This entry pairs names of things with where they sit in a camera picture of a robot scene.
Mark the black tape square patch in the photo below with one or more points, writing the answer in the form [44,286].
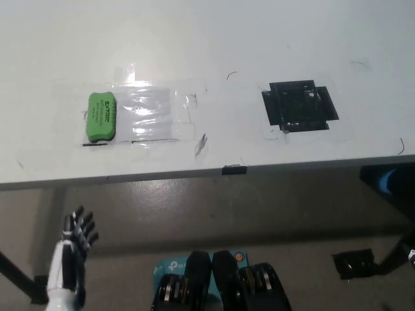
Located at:
[300,105]

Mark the thin black tape strip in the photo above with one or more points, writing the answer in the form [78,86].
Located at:
[94,144]

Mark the black object with blue part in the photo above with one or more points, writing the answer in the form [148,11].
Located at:
[398,191]

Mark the black diagonal table leg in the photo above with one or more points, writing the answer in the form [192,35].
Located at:
[397,256]
[16,273]

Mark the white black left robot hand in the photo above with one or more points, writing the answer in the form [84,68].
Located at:
[60,269]

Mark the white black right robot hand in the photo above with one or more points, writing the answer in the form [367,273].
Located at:
[412,256]

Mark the black teal robot torso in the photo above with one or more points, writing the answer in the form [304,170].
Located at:
[223,285]

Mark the green whiteboard eraser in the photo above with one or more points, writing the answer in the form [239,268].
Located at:
[100,117]

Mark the clear tape sheet patch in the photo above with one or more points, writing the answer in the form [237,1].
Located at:
[146,113]

